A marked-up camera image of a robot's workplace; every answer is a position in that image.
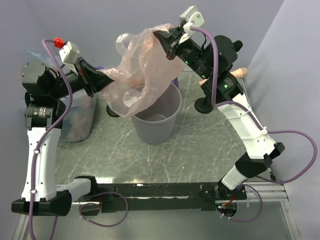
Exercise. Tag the grey plastic trash bin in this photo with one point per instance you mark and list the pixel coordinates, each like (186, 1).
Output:
(155, 124)

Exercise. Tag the blue bag of pink bags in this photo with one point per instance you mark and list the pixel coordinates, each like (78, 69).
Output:
(78, 122)

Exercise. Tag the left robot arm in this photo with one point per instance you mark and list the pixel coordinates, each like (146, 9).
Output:
(44, 116)

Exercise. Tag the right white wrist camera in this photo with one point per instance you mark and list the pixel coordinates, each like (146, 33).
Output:
(192, 18)

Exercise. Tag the purple metronome box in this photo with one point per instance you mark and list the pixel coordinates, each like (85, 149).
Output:
(175, 81)

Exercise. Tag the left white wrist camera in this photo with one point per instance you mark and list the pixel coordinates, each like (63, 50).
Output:
(69, 53)

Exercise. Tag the beige microphone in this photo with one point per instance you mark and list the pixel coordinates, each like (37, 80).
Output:
(240, 72)

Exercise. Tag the aluminium frame rail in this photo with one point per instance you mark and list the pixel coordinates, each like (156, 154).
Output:
(275, 190)

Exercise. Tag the black microphone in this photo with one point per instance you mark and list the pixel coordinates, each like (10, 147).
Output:
(238, 44)

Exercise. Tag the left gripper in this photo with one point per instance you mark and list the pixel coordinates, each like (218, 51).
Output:
(92, 79)

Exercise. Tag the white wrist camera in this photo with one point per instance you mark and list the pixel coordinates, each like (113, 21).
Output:
(69, 53)
(192, 18)

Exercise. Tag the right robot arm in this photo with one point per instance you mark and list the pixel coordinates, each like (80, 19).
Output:
(213, 65)

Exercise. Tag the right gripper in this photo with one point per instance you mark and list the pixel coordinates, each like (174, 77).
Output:
(169, 44)

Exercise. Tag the pink plastic trash bag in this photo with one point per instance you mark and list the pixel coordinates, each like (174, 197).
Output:
(143, 74)

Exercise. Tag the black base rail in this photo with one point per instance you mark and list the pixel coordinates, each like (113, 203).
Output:
(161, 196)

